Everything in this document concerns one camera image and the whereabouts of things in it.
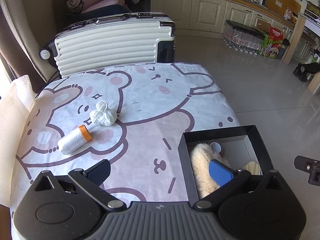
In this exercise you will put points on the black object on floor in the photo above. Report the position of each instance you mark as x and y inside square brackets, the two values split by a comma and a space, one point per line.
[302, 70]

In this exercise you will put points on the pack of water bottles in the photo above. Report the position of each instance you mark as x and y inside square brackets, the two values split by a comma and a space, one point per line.
[243, 38]

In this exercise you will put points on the white yarn ball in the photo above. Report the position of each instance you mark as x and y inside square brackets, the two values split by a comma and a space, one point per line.
[102, 114]

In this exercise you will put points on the brown tape roll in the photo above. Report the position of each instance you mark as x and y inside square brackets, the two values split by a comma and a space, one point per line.
[216, 147]

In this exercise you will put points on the white bag roll orange cap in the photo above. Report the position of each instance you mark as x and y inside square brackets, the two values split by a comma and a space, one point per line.
[74, 140]

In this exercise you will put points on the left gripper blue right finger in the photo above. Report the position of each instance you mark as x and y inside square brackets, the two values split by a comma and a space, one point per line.
[220, 173]

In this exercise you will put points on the cream kitchen cabinets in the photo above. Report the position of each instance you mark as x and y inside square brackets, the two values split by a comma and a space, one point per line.
[208, 17]

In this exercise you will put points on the brown curtain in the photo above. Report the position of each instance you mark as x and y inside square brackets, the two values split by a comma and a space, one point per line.
[19, 47]

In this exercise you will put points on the cream fluffy plush toy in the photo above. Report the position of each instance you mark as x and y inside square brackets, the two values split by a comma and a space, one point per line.
[200, 158]

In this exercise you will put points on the green red cardboard box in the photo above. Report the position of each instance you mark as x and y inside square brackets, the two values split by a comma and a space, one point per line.
[272, 42]

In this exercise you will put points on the black storage box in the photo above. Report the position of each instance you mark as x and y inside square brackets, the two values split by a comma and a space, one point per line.
[240, 145]

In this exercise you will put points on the oval wooden board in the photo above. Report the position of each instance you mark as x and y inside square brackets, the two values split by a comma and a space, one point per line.
[253, 167]

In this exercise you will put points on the cream ribbed suitcase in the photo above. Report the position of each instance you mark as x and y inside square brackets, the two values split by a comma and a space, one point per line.
[116, 40]

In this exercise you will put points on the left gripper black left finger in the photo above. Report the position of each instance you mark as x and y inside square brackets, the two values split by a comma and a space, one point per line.
[99, 172]

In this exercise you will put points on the cartoon bear printed bedsheet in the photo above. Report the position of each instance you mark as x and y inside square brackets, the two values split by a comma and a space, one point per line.
[155, 104]

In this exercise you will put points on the white paper towel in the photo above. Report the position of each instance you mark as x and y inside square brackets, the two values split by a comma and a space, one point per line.
[16, 105]

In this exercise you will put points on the wooden table leg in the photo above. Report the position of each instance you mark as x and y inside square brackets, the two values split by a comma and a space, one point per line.
[297, 33]

